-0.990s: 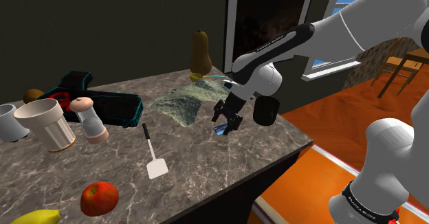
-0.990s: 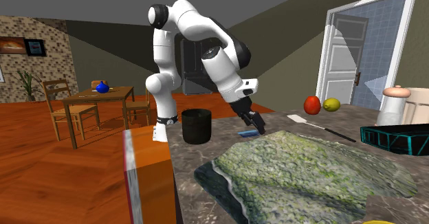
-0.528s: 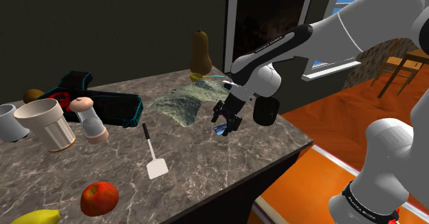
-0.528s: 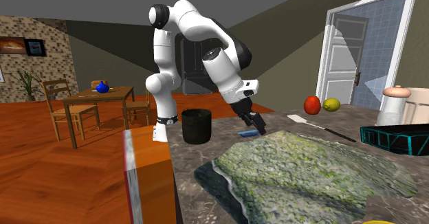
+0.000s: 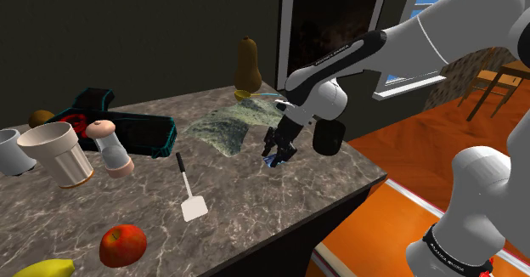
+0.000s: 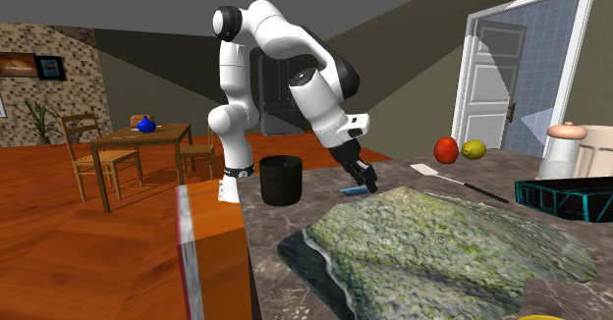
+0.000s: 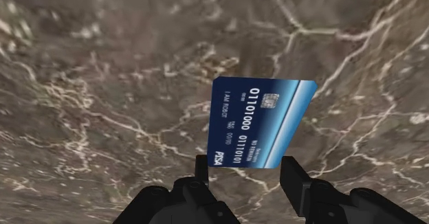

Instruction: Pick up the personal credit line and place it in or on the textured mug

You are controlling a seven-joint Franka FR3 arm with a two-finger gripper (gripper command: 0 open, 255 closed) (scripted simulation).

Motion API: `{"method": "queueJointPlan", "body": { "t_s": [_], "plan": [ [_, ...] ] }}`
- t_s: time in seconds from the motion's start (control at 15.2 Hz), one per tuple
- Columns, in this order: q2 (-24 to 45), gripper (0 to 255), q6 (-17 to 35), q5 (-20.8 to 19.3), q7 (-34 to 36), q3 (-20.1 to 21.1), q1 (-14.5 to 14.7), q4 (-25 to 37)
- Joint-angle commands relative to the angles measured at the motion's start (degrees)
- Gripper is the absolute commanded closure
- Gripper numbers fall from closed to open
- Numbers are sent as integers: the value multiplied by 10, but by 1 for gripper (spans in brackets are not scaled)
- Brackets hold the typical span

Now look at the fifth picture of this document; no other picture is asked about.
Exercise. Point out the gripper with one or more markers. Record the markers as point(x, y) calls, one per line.
point(288, 130)

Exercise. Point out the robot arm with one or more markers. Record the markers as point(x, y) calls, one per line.
point(455, 31)

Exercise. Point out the small blue flat object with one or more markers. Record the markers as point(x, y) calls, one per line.
point(270, 160)

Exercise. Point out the green mottled cloth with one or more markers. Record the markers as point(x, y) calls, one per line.
point(227, 128)

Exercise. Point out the brown butternut squash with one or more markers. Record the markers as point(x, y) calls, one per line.
point(247, 67)

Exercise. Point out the black toy blaster teal edges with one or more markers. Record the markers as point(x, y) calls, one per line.
point(136, 129)

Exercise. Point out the pink and grey pepper mill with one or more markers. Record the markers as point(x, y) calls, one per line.
point(111, 148)

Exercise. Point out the red apple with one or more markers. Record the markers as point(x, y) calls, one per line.
point(123, 245)

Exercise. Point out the white framed window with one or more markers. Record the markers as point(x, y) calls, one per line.
point(430, 2)

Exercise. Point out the wooden chair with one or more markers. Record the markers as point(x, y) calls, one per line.
point(482, 81)

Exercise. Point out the beige ribbed cup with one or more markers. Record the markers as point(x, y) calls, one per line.
point(58, 156)

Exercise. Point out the brown kiwi fruit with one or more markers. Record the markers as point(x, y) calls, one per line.
point(40, 118)

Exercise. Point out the wooden table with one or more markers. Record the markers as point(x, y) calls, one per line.
point(515, 71)

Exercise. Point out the yellow banana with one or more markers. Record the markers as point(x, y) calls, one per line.
point(47, 268)

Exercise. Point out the grey mug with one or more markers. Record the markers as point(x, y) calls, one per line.
point(11, 154)

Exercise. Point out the white framed dark wall picture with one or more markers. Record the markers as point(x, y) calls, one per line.
point(331, 23)

